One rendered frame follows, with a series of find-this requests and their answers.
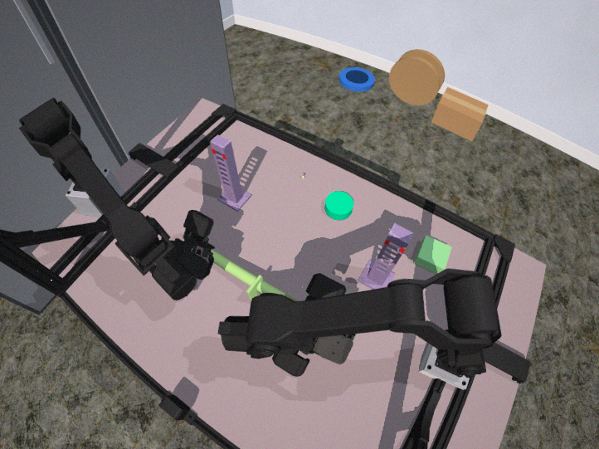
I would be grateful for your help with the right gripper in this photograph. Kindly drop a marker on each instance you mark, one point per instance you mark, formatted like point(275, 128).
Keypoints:
point(320, 286)

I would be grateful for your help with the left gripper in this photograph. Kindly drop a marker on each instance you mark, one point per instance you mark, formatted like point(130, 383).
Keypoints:
point(198, 227)

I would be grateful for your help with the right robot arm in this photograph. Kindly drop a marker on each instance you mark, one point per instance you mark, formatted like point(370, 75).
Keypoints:
point(277, 322)

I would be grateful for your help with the green block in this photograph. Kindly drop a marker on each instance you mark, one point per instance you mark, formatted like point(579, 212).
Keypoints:
point(432, 255)

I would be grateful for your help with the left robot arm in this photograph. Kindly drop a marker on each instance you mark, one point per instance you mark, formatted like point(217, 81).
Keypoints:
point(135, 234)

